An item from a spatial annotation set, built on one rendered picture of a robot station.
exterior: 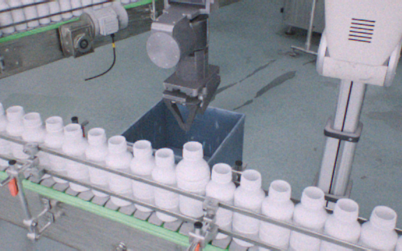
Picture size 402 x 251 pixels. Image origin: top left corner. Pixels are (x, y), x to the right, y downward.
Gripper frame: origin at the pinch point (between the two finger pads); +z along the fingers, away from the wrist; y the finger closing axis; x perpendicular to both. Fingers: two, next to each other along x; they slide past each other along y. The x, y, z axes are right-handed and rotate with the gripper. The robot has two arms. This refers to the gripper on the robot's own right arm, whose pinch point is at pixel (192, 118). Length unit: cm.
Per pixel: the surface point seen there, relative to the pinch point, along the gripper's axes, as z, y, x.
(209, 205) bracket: 14.4, 6.1, 6.1
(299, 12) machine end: 102, -389, -65
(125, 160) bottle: 13.7, 1.7, -15.5
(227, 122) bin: 36, -56, -15
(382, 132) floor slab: 128, -227, 38
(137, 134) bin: 37, -37, -39
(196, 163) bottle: 9.1, 1.6, 1.4
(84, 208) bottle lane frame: 27.8, 6.1, -25.4
